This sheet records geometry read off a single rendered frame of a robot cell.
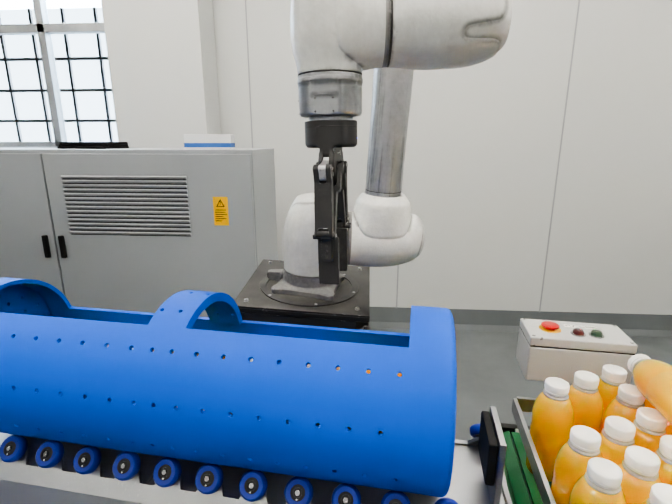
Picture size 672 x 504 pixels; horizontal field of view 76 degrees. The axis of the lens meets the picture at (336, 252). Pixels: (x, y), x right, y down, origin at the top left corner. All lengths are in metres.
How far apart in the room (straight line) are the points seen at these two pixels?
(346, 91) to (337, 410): 0.43
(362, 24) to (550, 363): 0.75
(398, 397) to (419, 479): 0.12
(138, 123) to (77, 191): 1.05
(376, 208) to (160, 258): 1.52
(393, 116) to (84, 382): 0.87
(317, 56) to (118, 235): 2.02
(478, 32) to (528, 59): 2.95
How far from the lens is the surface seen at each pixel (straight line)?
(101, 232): 2.54
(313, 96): 0.60
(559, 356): 1.02
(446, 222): 3.47
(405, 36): 0.61
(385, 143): 1.15
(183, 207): 2.31
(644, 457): 0.76
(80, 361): 0.78
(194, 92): 3.30
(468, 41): 0.63
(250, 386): 0.65
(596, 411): 0.93
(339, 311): 1.14
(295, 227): 1.17
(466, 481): 0.86
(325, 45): 0.60
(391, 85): 1.15
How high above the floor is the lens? 1.49
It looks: 15 degrees down
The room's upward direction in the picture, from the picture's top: straight up
